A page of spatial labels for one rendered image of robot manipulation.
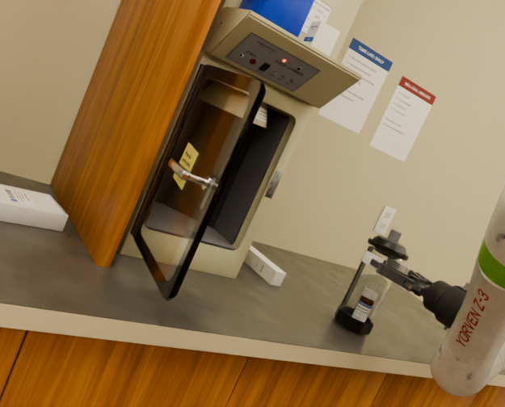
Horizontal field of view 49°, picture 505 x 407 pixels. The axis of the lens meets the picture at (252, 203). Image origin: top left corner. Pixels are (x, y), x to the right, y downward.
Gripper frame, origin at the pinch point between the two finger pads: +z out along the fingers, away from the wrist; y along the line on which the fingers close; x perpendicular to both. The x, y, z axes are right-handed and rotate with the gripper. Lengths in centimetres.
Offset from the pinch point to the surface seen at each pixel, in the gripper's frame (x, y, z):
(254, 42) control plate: -34, 54, 11
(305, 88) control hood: -31.0, 35.7, 12.7
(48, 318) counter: 20, 82, -9
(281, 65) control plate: -33, 45, 11
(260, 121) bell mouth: -20.3, 38.1, 20.1
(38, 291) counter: 18, 83, -4
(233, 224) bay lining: 6.3, 30.6, 23.6
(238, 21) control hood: -36, 60, 10
